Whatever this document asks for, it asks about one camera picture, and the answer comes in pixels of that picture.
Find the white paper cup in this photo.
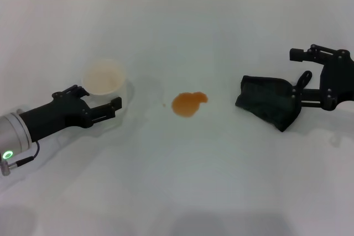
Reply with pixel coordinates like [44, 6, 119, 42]
[82, 59, 129, 110]

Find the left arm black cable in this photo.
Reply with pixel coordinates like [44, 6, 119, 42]
[0, 140, 41, 176]

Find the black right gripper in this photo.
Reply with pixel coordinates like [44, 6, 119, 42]
[289, 43, 354, 111]

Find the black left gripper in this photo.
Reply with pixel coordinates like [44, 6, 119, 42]
[19, 84, 123, 143]

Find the dark blue rag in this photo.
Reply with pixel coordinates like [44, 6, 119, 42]
[235, 75, 303, 133]

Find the brown water stain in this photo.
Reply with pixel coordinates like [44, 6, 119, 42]
[171, 92, 209, 119]

